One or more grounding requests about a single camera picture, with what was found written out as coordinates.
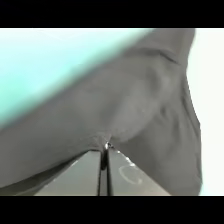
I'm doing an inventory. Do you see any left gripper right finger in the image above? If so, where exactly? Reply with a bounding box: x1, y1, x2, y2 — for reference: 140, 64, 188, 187
106, 147, 172, 197

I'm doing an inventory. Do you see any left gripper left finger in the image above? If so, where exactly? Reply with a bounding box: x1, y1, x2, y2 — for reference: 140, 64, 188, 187
34, 149, 105, 197

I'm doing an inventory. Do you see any black garment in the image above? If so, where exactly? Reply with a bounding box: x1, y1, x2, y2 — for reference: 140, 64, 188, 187
0, 27, 205, 197

